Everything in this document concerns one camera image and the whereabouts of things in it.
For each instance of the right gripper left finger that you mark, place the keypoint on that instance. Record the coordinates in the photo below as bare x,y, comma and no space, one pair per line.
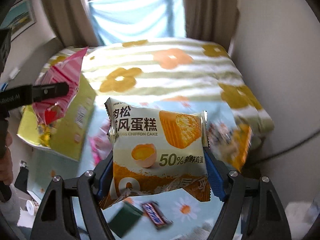
75,204

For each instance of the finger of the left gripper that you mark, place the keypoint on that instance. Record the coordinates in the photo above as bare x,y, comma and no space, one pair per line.
49,91

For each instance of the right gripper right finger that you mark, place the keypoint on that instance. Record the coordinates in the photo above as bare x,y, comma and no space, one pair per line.
254,202

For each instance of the pink striped snack bag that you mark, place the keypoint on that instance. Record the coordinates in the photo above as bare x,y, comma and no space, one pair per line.
49,111

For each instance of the dark green packet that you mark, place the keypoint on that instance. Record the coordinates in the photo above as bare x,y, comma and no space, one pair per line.
125,219

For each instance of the pink white snack bag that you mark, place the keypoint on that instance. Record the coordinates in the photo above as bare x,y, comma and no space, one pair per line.
100,143

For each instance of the dark brown noodle bag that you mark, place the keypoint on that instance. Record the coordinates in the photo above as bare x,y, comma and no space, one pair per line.
230,145

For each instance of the snickers bar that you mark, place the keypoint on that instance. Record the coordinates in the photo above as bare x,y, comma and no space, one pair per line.
156,215

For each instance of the chiffon cake packet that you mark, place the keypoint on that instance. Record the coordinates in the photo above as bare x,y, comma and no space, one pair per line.
155,151

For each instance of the person left hand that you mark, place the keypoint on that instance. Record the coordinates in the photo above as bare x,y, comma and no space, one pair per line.
6,173

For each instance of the grey bed headboard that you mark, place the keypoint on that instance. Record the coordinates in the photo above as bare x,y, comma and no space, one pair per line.
30,69

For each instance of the white item on headboard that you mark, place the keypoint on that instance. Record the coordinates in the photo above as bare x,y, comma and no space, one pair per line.
14,73

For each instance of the yellow-green cardboard box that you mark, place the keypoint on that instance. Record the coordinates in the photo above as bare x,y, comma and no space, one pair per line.
68,133

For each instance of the black clothes rack pole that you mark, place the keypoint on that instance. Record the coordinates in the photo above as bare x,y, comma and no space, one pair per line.
286,151

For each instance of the light blue daisy tablecloth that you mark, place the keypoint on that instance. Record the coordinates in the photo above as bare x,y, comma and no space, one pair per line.
154,150

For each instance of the framed town picture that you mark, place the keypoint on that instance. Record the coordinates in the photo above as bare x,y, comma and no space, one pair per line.
20,17

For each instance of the left brown curtain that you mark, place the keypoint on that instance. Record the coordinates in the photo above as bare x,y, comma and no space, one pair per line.
71,23

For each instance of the brown curtain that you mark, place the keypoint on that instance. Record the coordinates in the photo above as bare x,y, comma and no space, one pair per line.
211,20
71,23

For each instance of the light blue window cloth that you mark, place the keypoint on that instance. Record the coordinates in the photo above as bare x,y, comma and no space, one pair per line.
117,21

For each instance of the floral striped quilt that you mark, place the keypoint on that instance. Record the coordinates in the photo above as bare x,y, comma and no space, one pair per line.
174,69

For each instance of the right brown curtain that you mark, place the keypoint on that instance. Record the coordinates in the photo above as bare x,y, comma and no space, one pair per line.
211,20

